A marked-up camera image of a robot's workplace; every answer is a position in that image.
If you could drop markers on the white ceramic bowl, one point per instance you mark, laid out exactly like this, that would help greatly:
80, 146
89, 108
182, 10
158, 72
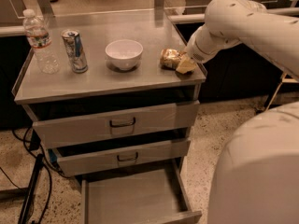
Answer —
124, 54

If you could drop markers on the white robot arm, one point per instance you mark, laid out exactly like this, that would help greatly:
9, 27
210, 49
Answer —
256, 178

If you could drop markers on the white horizontal rail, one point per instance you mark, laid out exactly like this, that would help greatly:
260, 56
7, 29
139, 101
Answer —
194, 18

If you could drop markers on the middle steel drawer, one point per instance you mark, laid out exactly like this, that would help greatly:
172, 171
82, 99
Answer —
121, 152

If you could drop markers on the black metal floor bar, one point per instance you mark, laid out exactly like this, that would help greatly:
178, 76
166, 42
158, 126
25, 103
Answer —
30, 191

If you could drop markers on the top steel drawer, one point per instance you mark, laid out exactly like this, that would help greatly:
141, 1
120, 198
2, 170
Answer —
99, 118

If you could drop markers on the steel drawer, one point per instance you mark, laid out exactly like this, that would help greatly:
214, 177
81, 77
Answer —
99, 118
151, 193
121, 152

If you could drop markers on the yellow wheeled cart frame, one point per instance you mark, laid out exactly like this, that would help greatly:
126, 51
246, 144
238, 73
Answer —
283, 80

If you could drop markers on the orange soda can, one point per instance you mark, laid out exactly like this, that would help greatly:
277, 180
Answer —
170, 58

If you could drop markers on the clear plastic water bottle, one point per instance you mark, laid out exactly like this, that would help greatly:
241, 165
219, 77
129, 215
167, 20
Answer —
39, 39

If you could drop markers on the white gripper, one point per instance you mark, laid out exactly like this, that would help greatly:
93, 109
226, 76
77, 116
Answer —
198, 51

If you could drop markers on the silver blue energy drink can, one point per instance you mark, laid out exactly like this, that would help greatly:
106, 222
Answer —
74, 50

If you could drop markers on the steel drawer cabinet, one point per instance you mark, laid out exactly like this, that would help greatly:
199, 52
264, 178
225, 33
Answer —
154, 31

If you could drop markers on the bottom steel drawer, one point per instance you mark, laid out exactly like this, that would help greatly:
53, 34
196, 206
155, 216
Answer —
151, 193

